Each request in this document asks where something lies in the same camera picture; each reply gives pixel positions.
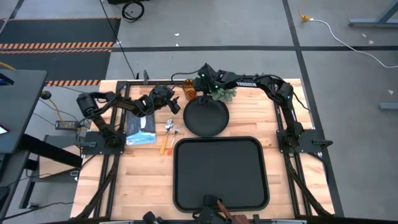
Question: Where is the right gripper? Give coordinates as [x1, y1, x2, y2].
[194, 63, 218, 105]

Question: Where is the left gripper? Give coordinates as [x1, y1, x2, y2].
[148, 85, 181, 114]

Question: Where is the amber faceted cup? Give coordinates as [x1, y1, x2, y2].
[182, 78, 197, 101]

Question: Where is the black round plate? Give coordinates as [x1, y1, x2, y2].
[182, 95, 230, 138]

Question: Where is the yellow-handled metal spoon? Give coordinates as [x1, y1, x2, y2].
[159, 118, 174, 156]

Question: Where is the orange-handled metal fork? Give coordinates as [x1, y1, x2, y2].
[167, 124, 181, 156]

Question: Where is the black square tray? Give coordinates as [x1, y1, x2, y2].
[172, 136, 271, 213]

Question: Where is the green artificial plant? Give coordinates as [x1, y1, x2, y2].
[211, 86, 238, 103]

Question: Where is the blue and white booklet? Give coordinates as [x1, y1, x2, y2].
[126, 111, 157, 146]

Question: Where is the black power adapter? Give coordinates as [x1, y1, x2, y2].
[55, 120, 78, 130]

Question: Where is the person's hand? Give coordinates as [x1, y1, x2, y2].
[216, 200, 250, 224]

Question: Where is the yellow plug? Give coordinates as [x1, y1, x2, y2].
[298, 9, 312, 22]

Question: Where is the black hazard-striped floor mat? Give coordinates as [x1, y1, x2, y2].
[0, 17, 121, 86]

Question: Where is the black box on floor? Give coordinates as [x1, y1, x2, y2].
[0, 70, 47, 155]

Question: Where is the grey table leg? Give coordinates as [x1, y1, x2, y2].
[348, 0, 398, 29]

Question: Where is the black aluminium table frame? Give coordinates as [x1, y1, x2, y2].
[74, 79, 335, 220]

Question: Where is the long black floor cable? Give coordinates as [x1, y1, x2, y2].
[99, 0, 137, 80]

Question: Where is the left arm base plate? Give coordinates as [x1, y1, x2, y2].
[81, 130, 127, 156]

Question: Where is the coiled black cable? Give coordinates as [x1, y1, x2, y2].
[121, 1, 146, 22]

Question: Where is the black table-level camera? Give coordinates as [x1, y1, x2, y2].
[192, 194, 234, 224]

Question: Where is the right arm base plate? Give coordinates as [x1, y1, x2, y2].
[276, 129, 333, 154]

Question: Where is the yellow cable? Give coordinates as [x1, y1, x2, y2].
[49, 98, 65, 124]

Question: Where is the white floor cable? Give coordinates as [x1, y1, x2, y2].
[310, 18, 398, 69]

